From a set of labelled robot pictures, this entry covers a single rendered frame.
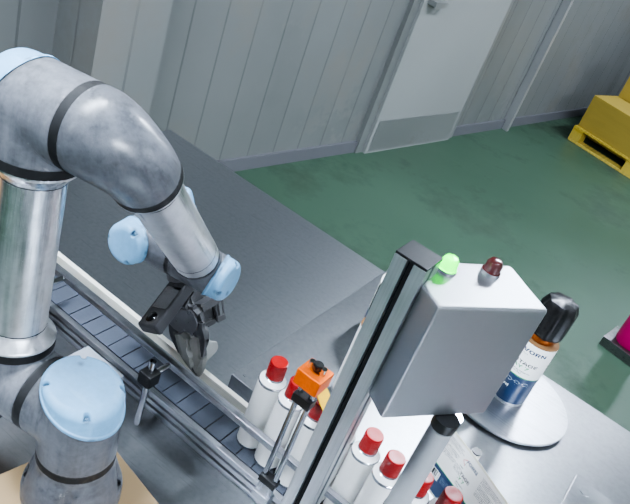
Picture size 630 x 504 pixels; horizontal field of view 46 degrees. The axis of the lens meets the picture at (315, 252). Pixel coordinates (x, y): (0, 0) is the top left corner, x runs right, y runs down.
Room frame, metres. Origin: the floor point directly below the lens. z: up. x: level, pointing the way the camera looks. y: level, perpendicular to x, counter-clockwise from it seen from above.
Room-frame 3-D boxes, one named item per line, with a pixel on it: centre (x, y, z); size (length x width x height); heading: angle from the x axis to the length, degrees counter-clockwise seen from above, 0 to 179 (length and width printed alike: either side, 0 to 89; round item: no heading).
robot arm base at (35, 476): (0.73, 0.22, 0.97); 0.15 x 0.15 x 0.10
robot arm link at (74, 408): (0.73, 0.24, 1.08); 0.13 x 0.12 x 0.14; 74
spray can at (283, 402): (0.96, -0.06, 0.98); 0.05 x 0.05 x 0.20
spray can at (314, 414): (0.94, -0.10, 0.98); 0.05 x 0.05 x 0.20
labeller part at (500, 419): (1.41, -0.54, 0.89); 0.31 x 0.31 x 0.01
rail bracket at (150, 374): (1.00, 0.19, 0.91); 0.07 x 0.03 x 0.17; 156
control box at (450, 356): (0.81, -0.20, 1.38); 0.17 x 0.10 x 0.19; 121
